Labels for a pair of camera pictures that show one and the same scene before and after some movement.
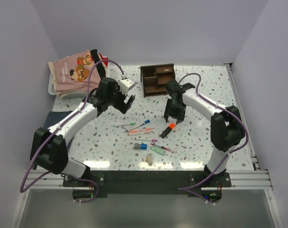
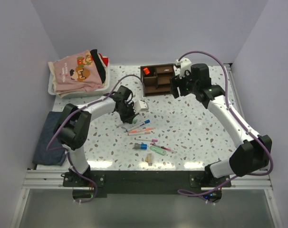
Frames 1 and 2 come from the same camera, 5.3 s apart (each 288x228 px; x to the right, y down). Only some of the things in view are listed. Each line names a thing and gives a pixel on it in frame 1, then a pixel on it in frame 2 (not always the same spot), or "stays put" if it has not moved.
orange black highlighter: [172, 126] → [146, 71]
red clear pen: [164, 147] stays put
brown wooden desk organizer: [155, 77] stays put
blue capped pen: [146, 121] stays put
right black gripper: [168, 109] → [176, 82]
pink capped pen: [146, 139] stays put
